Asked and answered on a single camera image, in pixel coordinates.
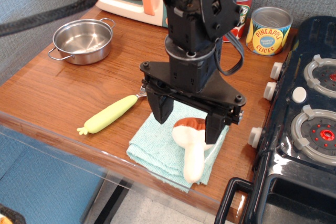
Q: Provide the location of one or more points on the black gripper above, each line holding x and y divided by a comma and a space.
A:
194, 79

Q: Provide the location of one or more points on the plush brown white mushroom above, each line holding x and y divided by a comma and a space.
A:
189, 134

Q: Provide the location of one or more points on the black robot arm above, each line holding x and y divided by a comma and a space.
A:
194, 24

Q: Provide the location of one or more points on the light blue cloth napkin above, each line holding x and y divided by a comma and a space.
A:
154, 148

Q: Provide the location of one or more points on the pineapple slices can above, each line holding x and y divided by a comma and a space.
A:
268, 30

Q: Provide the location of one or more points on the black toy stove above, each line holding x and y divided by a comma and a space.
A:
294, 170

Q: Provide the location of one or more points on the small steel pot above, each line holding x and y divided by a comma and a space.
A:
83, 41

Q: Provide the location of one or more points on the toy microwave oven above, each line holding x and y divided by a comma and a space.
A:
147, 11

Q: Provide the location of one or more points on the tomato sauce can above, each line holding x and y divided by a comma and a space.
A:
245, 6

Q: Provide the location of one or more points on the spoon with green handle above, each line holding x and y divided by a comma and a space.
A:
107, 116

